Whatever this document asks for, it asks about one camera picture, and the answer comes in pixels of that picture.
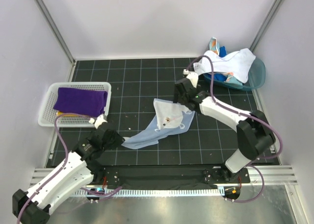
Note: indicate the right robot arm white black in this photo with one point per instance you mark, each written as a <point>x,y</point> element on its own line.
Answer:
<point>252,129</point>

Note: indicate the white slotted cable duct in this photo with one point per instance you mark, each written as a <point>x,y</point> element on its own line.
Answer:
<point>124,193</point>

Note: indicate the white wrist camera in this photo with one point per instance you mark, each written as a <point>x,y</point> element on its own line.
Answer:
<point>96,122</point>
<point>192,76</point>

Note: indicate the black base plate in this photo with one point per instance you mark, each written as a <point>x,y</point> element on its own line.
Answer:
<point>168,177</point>

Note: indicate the aluminium frame post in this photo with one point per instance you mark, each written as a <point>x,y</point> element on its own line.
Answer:
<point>49,19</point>
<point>266,23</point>

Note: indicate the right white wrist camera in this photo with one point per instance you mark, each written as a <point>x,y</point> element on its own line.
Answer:
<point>192,76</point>

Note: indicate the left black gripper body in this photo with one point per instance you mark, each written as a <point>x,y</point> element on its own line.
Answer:
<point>115,142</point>

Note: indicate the orange patterned towel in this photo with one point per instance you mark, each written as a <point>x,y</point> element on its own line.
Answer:
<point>214,46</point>

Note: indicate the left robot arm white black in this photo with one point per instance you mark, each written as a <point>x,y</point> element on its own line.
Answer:
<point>79,168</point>

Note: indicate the teal plastic bowl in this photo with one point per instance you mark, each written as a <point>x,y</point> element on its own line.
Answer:
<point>256,78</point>

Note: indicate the aluminium rail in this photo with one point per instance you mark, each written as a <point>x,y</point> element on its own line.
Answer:
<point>272,175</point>

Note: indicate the white towel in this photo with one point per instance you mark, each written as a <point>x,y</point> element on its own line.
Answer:
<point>238,63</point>

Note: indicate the light blue bear towel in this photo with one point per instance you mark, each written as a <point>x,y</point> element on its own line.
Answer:
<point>170,119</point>

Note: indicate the left aluminium frame post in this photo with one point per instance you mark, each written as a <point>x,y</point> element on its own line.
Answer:
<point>49,19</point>

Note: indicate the yellow folded towel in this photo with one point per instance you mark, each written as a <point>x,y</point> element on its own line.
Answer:
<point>68,114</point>

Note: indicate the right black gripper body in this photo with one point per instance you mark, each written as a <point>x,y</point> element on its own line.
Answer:
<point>181,99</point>

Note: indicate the purple folded towel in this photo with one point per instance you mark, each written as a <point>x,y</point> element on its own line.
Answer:
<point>79,101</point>

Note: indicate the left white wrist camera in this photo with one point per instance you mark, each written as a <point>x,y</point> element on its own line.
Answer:
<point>96,122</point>

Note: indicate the dark blue towel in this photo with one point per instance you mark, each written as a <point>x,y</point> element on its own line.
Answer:
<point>222,51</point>

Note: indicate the right aluminium frame post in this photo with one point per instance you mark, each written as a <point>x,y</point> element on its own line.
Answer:
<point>266,23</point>

